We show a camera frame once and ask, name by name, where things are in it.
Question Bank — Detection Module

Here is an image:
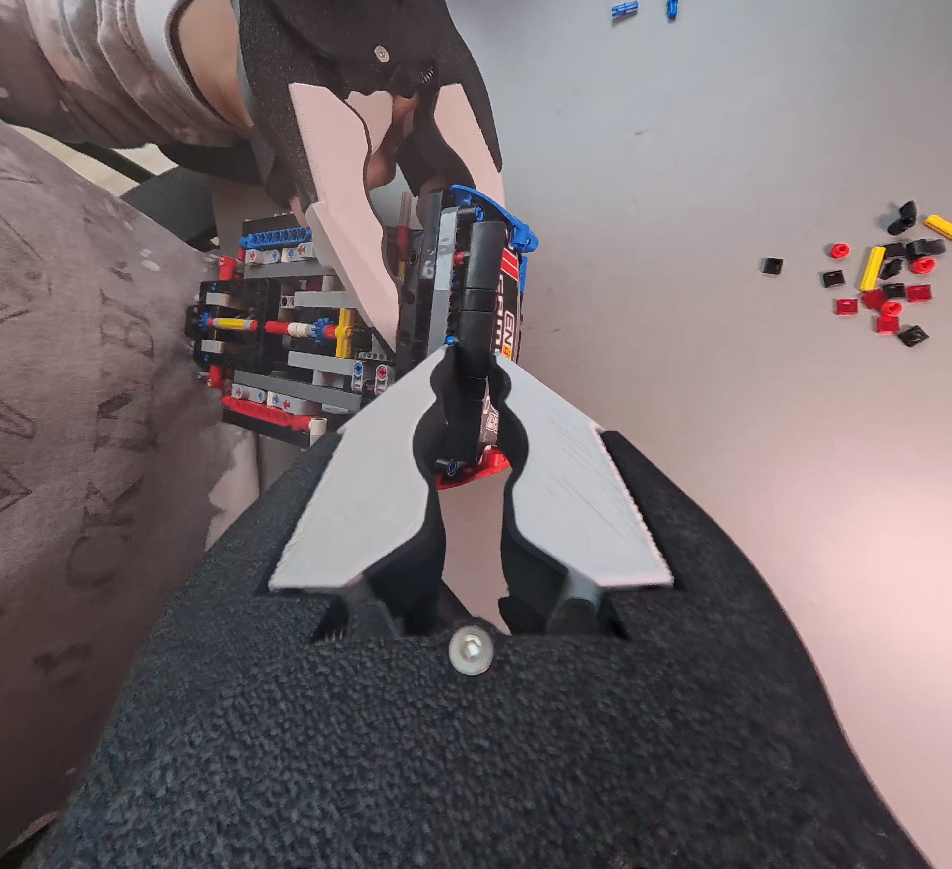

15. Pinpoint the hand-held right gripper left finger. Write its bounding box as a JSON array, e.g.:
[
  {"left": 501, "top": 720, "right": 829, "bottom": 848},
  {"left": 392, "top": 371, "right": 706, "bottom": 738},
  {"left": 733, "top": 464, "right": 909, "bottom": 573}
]
[{"left": 268, "top": 347, "right": 449, "bottom": 635}]

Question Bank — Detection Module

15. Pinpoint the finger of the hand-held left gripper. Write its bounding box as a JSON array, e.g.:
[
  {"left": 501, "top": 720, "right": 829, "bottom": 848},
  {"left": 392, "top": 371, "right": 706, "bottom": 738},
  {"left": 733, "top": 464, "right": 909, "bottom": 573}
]
[
  {"left": 287, "top": 82, "right": 404, "bottom": 364},
  {"left": 431, "top": 82, "right": 508, "bottom": 205}
]

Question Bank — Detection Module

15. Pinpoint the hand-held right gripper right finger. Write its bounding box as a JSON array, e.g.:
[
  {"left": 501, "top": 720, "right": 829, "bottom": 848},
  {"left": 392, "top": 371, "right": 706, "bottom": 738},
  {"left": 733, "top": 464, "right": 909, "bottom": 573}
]
[{"left": 491, "top": 352, "right": 676, "bottom": 635}]

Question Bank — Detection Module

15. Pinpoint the toy brick race car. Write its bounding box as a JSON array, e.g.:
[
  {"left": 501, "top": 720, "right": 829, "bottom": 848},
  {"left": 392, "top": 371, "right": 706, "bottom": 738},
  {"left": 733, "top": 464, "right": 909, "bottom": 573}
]
[{"left": 186, "top": 185, "right": 539, "bottom": 491}]

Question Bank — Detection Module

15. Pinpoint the person's left forearm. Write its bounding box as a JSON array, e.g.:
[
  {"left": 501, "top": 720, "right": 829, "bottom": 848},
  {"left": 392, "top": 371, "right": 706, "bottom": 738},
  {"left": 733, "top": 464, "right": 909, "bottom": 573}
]
[{"left": 0, "top": 0, "right": 232, "bottom": 148}]

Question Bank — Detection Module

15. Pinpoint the grey desk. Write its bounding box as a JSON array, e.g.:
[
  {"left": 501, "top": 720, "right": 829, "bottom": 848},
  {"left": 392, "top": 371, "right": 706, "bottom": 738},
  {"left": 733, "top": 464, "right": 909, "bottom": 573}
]
[{"left": 164, "top": 0, "right": 952, "bottom": 869}]

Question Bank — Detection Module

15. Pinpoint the person's left hand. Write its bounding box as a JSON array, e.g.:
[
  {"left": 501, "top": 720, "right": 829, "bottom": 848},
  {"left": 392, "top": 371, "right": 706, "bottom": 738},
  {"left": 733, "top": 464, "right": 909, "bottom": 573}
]
[{"left": 175, "top": 0, "right": 257, "bottom": 135}]

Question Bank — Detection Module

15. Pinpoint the person's grey sweatshirt torso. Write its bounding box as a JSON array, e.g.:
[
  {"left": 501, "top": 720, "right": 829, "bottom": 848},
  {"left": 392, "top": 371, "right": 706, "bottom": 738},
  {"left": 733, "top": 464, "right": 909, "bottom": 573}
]
[{"left": 0, "top": 125, "right": 261, "bottom": 848}]

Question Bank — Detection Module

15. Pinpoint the pile of small brick pieces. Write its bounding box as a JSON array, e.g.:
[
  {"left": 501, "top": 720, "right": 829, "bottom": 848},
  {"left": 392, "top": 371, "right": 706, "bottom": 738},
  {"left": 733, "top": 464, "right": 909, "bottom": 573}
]
[{"left": 760, "top": 199, "right": 952, "bottom": 349}]

